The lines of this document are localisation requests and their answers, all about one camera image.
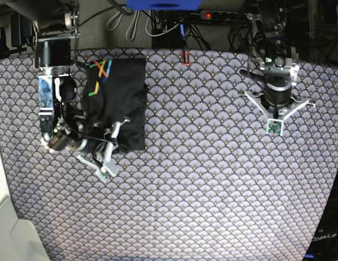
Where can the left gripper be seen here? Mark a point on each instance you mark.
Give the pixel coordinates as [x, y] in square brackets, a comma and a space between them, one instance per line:
[276, 96]

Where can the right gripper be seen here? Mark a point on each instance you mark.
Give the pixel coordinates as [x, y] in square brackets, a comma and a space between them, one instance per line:
[63, 136]

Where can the dark grey T-shirt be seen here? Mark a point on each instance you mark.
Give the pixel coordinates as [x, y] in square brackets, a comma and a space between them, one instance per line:
[115, 91]

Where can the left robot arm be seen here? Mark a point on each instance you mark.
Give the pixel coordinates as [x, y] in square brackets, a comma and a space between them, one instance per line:
[273, 19]

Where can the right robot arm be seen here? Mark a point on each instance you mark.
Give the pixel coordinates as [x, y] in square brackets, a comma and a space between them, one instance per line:
[55, 25]

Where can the fan-patterned table cloth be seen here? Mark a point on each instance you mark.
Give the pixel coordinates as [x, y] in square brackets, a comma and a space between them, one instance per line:
[211, 184]

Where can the white plastic bin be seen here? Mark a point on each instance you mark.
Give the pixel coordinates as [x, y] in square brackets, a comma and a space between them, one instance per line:
[19, 239]

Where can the red and blue clamp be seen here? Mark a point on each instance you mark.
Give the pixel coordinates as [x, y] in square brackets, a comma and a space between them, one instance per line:
[185, 51]

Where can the black power strip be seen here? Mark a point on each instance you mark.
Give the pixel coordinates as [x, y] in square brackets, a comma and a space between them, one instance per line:
[219, 16]

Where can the black OpenArm box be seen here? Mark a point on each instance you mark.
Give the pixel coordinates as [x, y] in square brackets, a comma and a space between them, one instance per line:
[324, 245]

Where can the black power adapter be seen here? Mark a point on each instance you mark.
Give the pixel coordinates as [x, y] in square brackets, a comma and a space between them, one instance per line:
[21, 30]

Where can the blue mount plate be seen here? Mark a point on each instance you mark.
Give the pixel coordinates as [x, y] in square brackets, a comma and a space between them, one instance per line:
[164, 4]

